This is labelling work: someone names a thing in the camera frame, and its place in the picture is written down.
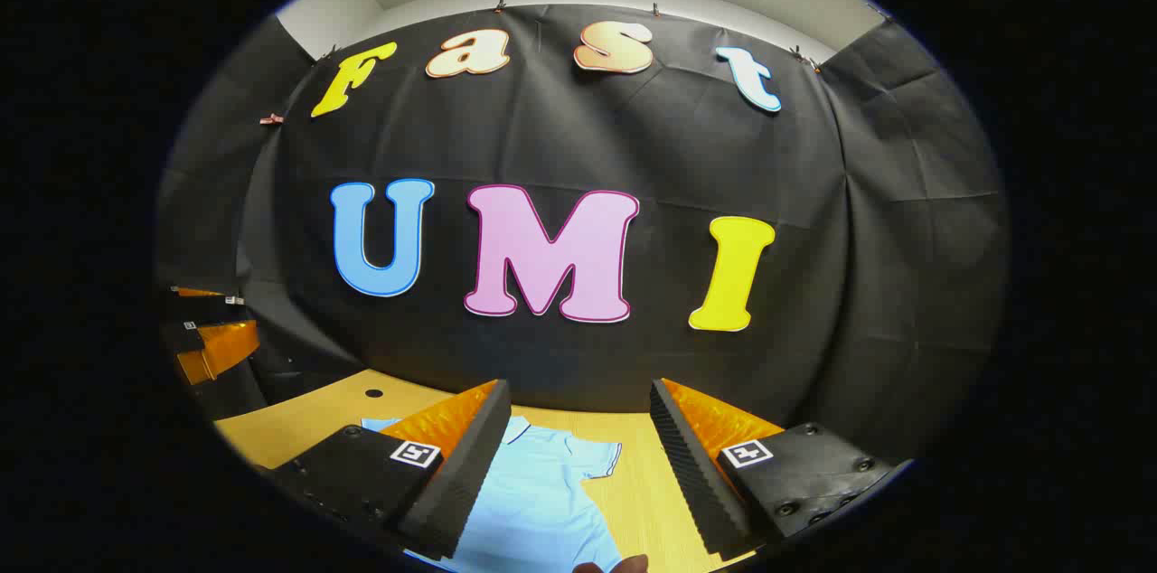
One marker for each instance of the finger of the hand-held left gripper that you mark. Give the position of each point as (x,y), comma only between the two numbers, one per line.
(203,309)
(226,342)

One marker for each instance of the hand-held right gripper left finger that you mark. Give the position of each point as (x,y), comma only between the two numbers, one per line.
(470,474)

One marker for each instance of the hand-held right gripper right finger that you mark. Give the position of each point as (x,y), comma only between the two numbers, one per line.
(691,483)

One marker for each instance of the light blue T-shirt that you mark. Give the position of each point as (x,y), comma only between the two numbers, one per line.
(542,501)

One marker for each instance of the pink cloth clip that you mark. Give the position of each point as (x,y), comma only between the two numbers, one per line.
(271,118)

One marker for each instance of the black backdrop cloth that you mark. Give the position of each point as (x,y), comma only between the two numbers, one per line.
(633,130)

